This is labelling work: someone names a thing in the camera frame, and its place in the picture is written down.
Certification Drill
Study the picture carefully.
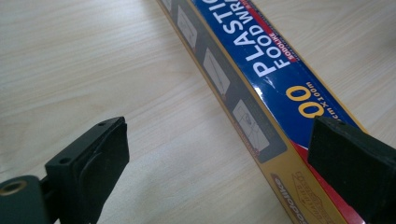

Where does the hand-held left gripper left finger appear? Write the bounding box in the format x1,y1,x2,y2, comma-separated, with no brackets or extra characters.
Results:
44,116,131,224

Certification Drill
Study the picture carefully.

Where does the blue and yellow food wrap box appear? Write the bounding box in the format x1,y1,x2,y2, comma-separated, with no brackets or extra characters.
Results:
156,0,368,224

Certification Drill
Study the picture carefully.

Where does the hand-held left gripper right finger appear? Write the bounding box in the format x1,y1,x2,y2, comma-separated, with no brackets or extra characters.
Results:
307,115,396,224

